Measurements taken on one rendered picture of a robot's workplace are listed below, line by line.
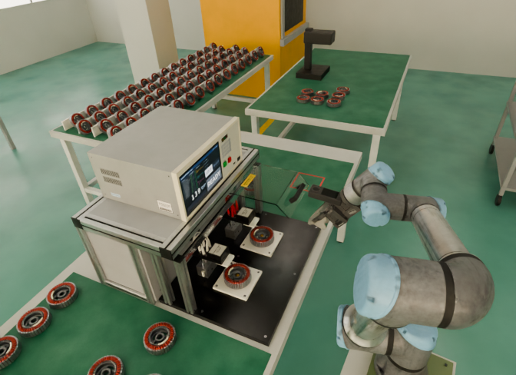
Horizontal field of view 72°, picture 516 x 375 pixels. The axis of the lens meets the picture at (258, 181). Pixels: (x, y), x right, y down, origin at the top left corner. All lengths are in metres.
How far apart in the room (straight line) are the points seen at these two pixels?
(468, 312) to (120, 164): 1.07
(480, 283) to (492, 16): 5.68
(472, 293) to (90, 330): 1.27
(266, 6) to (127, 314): 3.93
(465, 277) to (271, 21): 4.28
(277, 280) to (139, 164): 0.71
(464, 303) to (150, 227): 0.96
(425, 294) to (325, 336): 1.63
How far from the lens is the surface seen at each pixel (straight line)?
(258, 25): 4.83
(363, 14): 6.33
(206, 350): 1.38
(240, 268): 1.50
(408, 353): 1.13
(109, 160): 1.34
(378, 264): 0.68
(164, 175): 1.19
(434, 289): 0.69
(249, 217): 1.55
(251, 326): 1.39
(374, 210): 1.02
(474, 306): 0.72
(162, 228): 1.27
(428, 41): 6.31
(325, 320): 2.34
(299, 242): 1.65
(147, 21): 5.10
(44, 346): 1.60
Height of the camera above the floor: 1.94
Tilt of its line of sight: 35 degrees down
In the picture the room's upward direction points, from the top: 3 degrees counter-clockwise
